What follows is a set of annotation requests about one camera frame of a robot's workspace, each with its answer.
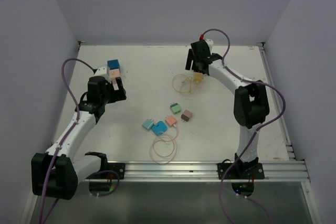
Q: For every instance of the aluminium front rail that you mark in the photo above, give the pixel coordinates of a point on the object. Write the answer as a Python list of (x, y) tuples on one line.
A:
[(212, 171)]

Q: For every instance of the light cyan USB charger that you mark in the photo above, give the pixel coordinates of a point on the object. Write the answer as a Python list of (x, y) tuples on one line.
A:
[(148, 124)]

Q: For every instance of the mint green USB charger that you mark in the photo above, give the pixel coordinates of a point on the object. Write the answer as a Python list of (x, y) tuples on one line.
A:
[(175, 108)]

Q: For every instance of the pink charger brown band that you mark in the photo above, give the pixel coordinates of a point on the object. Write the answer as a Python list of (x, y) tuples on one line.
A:
[(186, 115)]

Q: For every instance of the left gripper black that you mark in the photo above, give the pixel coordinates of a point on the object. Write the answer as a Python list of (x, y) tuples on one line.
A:
[(117, 95)]

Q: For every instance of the aluminium right side rail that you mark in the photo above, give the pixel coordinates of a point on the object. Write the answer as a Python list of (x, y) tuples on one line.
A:
[(277, 104)]

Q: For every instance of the yellow USB charger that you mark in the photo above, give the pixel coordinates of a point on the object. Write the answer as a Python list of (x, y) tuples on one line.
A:
[(197, 77)]

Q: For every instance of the right black base bracket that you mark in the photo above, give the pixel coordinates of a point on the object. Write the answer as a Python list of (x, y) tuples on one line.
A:
[(241, 170)]

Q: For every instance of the salmon pink USB charger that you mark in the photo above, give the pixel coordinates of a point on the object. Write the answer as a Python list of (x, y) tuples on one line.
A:
[(171, 121)]

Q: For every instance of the black base bracket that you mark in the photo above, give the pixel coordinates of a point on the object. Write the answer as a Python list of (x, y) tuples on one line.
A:
[(115, 170), (241, 170)]

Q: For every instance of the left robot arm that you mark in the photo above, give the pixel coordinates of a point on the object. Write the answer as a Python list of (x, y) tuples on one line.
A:
[(55, 174)]

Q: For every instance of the pink cube socket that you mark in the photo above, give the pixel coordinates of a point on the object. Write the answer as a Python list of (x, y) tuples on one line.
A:
[(114, 73)]

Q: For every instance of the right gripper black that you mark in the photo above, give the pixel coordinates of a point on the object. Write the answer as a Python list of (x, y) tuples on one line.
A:
[(191, 57)]

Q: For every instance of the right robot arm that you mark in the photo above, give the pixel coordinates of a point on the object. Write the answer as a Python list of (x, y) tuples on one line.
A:
[(251, 106)]

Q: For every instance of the bright blue plug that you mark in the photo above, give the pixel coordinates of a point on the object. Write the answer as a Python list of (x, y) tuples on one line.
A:
[(159, 128)]

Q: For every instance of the aluminium rail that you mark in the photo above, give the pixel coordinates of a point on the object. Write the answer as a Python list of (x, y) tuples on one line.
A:
[(277, 104), (212, 171)]

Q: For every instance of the dark blue cube socket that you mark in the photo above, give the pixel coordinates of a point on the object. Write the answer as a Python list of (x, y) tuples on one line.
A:
[(113, 64)]

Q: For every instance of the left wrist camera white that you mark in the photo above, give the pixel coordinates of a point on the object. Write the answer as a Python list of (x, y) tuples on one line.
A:
[(102, 71)]

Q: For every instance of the left black base bracket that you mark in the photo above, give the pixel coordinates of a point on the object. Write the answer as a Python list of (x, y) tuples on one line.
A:
[(115, 170)]

